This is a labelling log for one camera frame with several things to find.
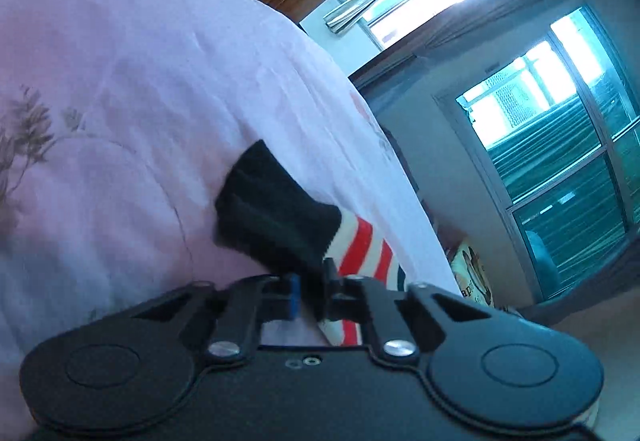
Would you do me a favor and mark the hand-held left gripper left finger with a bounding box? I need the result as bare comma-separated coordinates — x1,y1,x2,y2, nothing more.
131,274,301,365

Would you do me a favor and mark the striped top with black sleeve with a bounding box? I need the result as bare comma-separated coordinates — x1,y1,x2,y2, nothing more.
214,139,411,348

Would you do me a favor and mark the cartoon printed cushion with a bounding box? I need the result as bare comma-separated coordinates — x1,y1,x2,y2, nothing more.
446,241,497,310

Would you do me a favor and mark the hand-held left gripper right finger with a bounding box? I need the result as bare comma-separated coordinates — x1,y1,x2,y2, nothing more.
321,258,502,368

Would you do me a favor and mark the floral bed sheet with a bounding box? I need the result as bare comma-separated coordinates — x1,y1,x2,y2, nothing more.
0,0,463,441

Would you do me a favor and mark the large grilled window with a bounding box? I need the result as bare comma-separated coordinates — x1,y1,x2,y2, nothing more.
434,5,640,303

